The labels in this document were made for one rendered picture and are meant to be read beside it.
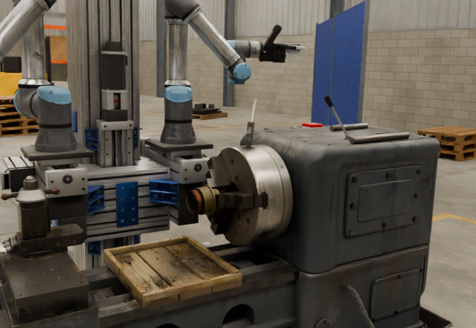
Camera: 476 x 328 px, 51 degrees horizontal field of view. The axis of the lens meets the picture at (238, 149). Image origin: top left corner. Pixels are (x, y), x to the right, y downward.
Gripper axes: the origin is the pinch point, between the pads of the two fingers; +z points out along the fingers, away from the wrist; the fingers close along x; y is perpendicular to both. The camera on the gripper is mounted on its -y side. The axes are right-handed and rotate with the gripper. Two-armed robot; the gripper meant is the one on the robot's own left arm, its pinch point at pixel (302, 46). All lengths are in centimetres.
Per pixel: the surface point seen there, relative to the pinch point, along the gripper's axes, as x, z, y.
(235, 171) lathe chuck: 79, -41, 31
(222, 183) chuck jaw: 78, -44, 35
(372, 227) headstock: 83, 5, 49
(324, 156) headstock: 89, -16, 23
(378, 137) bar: 75, 7, 21
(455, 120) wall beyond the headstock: -797, 599, 231
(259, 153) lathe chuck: 80, -33, 25
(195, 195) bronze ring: 86, -53, 36
